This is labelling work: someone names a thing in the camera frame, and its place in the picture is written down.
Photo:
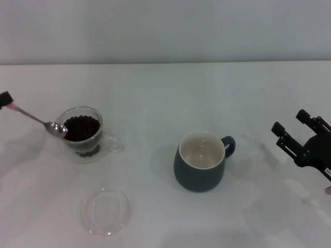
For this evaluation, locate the coffee beans pile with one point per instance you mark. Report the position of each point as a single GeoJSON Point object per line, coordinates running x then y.
{"type": "Point", "coordinates": [82, 129]}

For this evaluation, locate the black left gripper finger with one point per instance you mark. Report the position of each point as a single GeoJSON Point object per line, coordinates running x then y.
{"type": "Point", "coordinates": [5, 98]}

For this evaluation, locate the clear glass saucer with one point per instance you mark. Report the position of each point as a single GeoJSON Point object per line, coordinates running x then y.
{"type": "Point", "coordinates": [103, 233]}

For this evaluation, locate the dark green ceramic mug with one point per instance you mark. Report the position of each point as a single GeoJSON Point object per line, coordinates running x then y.
{"type": "Point", "coordinates": [196, 180]}

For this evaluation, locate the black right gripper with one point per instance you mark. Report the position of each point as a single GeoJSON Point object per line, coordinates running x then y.
{"type": "Point", "coordinates": [318, 152]}

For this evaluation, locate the double-wall glass cup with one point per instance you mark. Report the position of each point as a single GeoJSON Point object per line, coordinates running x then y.
{"type": "Point", "coordinates": [77, 149]}

